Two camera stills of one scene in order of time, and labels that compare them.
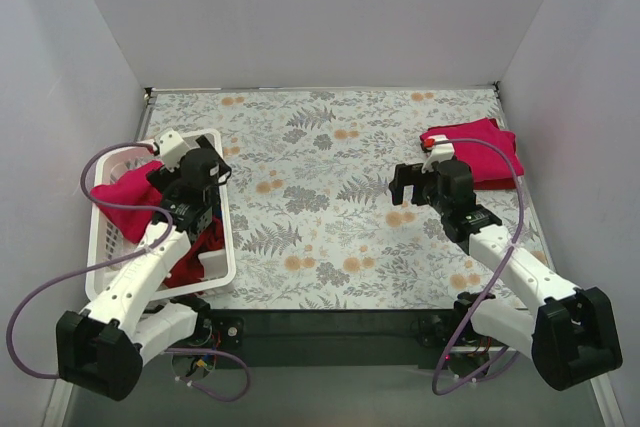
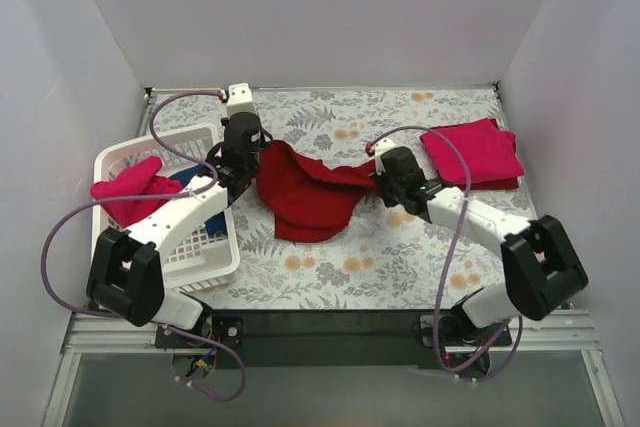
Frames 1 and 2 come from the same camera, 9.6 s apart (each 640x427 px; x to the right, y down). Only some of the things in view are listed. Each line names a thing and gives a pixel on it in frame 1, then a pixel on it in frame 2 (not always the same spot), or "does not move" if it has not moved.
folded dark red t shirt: [495, 184] does not move
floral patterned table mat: [309, 177] does not move
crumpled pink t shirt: [132, 189] does not move
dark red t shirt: [190, 268] → [309, 200]
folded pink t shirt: [486, 164] does not move
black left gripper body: [157, 178] → [262, 143]
